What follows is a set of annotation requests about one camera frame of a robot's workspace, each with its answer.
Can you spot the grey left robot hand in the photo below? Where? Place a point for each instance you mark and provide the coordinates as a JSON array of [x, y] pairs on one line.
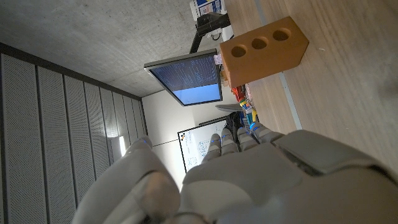
[[267, 186]]

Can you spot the wooden block with three holes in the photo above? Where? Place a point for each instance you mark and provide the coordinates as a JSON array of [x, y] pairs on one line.
[[264, 62]]

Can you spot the black bag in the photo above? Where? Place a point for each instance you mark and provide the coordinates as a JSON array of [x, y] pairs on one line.
[[234, 123]]

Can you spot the whiteboard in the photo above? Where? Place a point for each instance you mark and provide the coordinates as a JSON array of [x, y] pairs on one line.
[[199, 146]]

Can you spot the computer monitor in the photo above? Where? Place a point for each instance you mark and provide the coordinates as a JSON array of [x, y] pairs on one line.
[[189, 77]]

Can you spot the white canister with blue label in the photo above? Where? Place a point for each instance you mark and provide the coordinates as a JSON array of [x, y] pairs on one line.
[[206, 7]]

